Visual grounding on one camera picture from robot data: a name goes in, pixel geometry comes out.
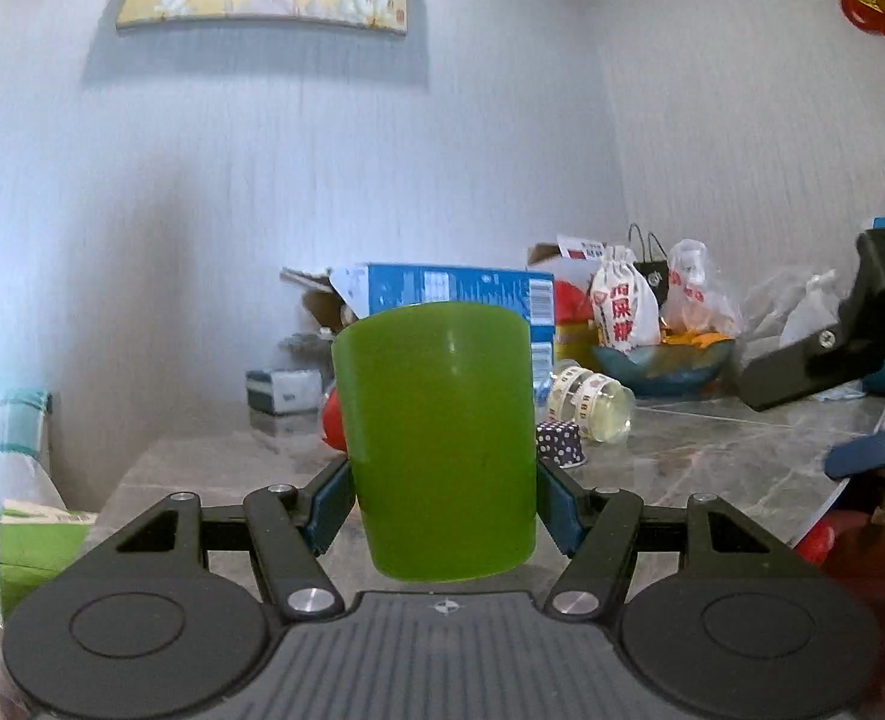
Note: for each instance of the clear plastic bottle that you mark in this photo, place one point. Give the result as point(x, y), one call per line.
point(591, 399)

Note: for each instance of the blue cardboard box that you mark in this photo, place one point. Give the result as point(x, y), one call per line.
point(450, 286)

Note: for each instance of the crumpled clear plastic bag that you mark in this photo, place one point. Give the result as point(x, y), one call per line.
point(795, 311)

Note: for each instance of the blue ceramic bowl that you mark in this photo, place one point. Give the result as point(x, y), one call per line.
point(663, 371)

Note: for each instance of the white box red label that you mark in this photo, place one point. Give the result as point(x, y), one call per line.
point(583, 247)

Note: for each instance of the red round object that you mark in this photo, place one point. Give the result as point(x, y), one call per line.
point(332, 424)

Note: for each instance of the purple dotted paper cup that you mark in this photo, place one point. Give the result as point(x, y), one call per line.
point(561, 444)

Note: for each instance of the brown cardboard box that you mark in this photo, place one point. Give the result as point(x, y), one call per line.
point(321, 301)

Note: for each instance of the red cloth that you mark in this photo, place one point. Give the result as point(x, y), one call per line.
point(877, 600)

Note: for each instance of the clear plastic bag red print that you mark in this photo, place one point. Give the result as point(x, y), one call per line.
point(696, 292)

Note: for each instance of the green plastic cup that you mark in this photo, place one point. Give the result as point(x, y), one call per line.
point(436, 441)

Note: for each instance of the green tissue box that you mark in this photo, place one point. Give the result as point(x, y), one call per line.
point(37, 547)

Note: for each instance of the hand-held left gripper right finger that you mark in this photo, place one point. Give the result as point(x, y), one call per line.
point(559, 511)

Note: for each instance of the black paper bag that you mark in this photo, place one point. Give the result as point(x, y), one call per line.
point(651, 270)

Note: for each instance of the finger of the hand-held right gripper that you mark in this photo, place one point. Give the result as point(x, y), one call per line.
point(873, 451)
point(802, 370)

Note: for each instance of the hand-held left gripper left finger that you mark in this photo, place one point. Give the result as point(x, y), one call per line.
point(330, 507)

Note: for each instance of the small grey box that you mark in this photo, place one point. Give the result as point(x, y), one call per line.
point(283, 388)

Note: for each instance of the red and yellow package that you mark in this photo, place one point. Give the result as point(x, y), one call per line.
point(573, 315)

